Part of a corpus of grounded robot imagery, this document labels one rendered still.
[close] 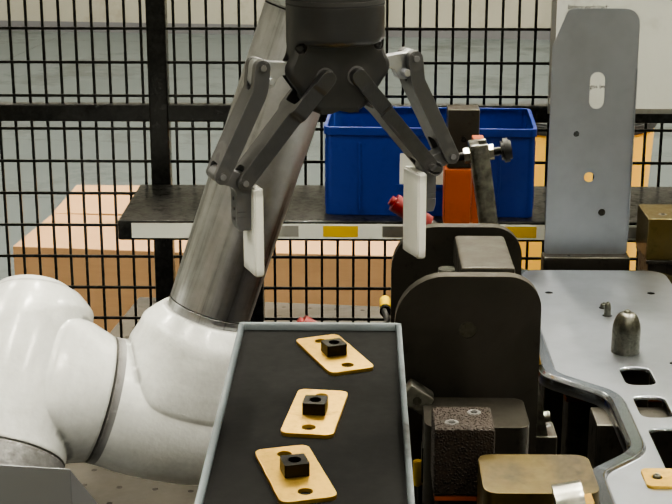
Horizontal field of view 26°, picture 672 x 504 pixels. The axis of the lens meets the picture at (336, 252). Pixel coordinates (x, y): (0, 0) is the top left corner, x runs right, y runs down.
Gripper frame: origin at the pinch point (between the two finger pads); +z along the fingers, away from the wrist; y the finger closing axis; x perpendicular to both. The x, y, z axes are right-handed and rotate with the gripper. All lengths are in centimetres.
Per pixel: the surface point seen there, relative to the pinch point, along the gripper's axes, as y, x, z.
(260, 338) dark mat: -4.3, 6.3, 9.0
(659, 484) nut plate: 30.5, -1.9, 24.8
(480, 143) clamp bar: 37, 48, 4
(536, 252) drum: 167, 264, 90
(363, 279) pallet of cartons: 107, 256, 90
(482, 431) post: 10.8, -5.1, 15.3
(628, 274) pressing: 63, 55, 25
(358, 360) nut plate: 1.1, -2.2, 8.8
